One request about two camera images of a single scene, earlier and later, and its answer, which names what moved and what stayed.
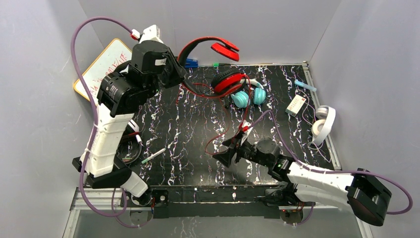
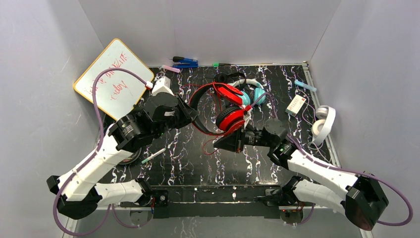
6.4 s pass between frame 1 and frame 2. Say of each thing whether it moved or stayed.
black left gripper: moved
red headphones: moved
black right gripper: moved
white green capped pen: stayed
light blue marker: stayed
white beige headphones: stayed
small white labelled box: stayed
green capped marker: stayed
